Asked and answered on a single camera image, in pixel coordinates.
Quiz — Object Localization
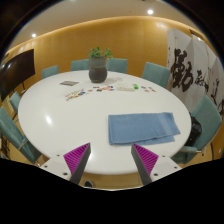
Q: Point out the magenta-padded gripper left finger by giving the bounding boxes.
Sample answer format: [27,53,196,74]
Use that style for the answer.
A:
[39,142,92,185]

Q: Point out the colourful round stickers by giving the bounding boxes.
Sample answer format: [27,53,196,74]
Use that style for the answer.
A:
[91,85,115,93]

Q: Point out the potted plant in grey pot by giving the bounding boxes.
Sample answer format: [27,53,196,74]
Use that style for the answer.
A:
[87,46,114,84]

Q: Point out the black bag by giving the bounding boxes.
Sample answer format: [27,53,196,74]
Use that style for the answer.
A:
[184,113,203,147]

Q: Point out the teal chairs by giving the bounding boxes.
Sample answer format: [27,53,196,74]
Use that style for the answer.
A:
[0,57,224,165]

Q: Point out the white calligraphy folding screen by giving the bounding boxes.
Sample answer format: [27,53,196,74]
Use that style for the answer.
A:
[165,27,224,116]

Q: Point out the row of colourful cards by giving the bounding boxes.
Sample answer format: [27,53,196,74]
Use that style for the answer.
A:
[64,88,91,101]

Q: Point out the flat white box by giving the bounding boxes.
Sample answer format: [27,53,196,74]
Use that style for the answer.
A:
[115,83,135,93]

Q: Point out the blue towel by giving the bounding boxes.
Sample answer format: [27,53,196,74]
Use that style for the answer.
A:
[107,111,181,146]

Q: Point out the recessed ceiling lights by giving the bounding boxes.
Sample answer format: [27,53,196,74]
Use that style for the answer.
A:
[30,8,155,39]

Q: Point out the small scattered stickers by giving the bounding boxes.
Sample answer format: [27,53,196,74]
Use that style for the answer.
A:
[140,85,157,93]

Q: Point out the grey booklet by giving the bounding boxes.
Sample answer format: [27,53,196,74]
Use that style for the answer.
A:
[59,80,80,87]

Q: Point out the black wall screen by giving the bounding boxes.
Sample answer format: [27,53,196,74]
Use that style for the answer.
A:
[0,48,36,101]

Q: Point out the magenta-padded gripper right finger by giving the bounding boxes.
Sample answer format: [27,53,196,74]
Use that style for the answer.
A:
[130,143,183,186]

